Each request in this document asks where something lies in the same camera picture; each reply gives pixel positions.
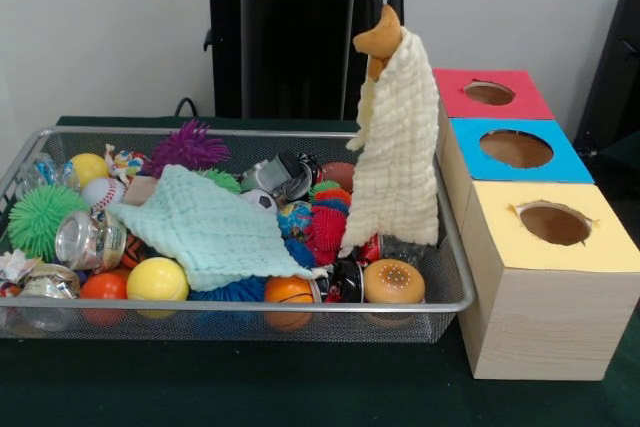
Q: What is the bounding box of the brown plush bear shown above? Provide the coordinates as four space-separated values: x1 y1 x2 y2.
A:
352 4 404 73

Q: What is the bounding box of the cream cloth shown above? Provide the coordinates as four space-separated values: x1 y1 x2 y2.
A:
338 26 441 258

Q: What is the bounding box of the wooden box with three holes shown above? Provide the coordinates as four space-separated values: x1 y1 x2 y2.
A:
422 68 640 381

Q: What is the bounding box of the silver mesh bin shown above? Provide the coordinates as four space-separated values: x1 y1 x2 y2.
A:
0 125 476 344

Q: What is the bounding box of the black upright panel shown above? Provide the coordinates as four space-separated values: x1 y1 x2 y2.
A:
573 0 640 153

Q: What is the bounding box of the small soccer ball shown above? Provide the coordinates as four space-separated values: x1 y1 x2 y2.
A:
239 189 279 216

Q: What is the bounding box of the purple spiky ball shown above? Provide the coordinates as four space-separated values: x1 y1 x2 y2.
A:
143 119 231 173

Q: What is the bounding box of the dark green table cloth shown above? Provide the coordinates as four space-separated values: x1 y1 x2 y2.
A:
0 115 640 427
587 142 640 188

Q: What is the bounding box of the toy burger bun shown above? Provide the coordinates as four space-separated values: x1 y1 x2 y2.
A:
363 259 426 304

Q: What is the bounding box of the mint green cloth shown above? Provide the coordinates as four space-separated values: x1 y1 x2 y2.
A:
106 164 316 293

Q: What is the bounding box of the orange toy basketball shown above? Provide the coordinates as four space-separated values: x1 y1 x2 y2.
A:
263 275 316 332

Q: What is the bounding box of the white baseball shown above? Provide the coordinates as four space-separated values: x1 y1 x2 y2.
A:
80 177 127 211

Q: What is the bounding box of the large yellow ball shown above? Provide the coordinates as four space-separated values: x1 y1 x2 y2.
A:
126 257 190 302

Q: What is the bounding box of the clear plastic jar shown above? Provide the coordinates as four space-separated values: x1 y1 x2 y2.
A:
54 210 127 271

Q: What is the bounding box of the orange ball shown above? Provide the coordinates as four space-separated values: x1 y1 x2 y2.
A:
79 272 129 301

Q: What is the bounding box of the large green spiky ball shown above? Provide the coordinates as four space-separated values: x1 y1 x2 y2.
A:
7 184 92 263

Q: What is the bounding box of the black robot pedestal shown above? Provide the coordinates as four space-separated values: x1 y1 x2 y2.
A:
193 0 416 121

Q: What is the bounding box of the black cable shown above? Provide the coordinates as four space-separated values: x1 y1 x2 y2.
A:
174 96 199 118

